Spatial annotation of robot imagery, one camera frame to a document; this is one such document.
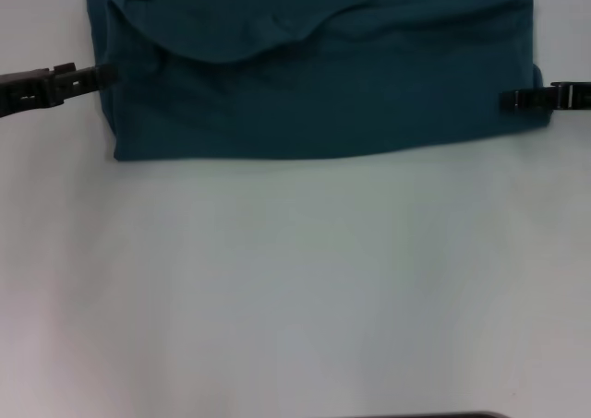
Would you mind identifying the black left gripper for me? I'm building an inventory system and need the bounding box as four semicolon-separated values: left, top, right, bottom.
0;62;119;119

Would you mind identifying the dark device edge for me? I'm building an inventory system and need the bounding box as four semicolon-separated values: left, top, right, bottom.
417;411;512;418

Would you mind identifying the teal T-shirt with FREE print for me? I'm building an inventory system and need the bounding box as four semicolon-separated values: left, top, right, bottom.
84;0;553;163

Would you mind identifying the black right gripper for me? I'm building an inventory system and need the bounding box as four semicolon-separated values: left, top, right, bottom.
500;80;591;114

